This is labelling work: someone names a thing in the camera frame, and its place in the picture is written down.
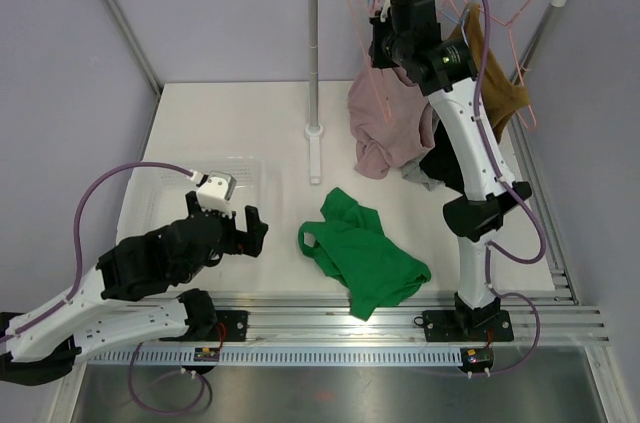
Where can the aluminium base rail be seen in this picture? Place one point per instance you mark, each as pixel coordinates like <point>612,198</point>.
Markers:
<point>326,319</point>

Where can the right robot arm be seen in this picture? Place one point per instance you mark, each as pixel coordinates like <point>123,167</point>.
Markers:
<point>476,216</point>

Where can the black tank top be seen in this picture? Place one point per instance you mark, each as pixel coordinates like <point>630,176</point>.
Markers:
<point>441,163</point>

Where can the blue hanger of mauve top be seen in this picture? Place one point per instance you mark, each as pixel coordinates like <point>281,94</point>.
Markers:
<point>420,51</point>

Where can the mauve pink tank top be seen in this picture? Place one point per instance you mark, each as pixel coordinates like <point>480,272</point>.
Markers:
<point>390,119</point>

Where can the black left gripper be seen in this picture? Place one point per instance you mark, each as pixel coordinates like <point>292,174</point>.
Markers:
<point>245,242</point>

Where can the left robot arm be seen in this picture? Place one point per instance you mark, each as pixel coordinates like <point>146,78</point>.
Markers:
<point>43,345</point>

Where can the brown tank top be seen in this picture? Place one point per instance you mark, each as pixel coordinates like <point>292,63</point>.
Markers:
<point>501,98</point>

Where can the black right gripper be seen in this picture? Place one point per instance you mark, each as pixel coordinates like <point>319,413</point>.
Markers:
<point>378,59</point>

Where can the grey tank top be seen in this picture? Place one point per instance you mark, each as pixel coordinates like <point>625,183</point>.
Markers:
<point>412,172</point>

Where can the white slotted cable duct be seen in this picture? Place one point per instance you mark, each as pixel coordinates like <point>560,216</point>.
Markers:
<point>284,356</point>

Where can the green tank top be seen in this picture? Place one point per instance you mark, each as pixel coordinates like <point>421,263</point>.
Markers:
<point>349,245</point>

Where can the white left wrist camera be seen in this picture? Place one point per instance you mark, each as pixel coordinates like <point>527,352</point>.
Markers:
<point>214,191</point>

